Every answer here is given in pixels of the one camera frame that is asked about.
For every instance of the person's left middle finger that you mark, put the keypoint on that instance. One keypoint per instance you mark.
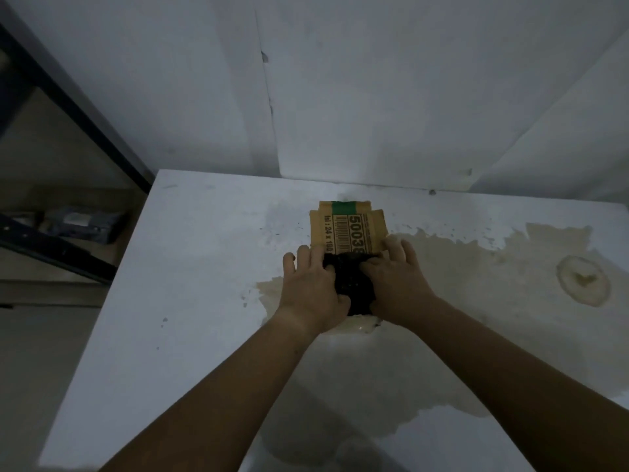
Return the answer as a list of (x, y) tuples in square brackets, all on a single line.
[(317, 261)]

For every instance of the person's right forearm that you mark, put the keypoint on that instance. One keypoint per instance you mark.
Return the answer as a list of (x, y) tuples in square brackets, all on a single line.
[(516, 388)]

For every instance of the brown cardboard piece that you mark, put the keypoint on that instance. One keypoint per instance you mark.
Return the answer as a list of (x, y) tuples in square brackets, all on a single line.
[(346, 226)]

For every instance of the black metal shelf rack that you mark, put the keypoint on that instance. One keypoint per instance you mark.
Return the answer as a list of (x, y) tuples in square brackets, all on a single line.
[(73, 112)]

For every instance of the person's left forearm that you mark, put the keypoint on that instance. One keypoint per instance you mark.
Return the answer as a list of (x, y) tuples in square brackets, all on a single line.
[(216, 403)]

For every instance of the person's right middle finger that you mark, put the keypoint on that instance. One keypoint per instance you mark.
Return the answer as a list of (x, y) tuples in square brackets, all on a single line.
[(400, 249)]

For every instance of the person's right hand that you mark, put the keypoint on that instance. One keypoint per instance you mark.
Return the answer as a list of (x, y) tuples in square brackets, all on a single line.
[(400, 289)]

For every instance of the black cloth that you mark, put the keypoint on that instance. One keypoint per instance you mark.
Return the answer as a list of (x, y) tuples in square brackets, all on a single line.
[(355, 285)]

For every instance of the person's left little finger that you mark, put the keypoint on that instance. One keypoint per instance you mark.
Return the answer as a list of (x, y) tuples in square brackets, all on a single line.
[(289, 266)]

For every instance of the person's left thumb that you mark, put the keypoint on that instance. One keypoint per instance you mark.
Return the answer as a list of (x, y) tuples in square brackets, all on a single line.
[(345, 305)]

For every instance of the person's left hand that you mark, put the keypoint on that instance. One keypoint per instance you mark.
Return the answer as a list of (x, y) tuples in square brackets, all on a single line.
[(307, 294)]

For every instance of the person's right thumb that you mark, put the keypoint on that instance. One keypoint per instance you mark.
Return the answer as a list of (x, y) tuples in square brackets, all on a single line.
[(371, 268)]

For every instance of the grey packet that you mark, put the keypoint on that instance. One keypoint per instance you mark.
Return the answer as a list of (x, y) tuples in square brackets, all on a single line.
[(81, 225)]

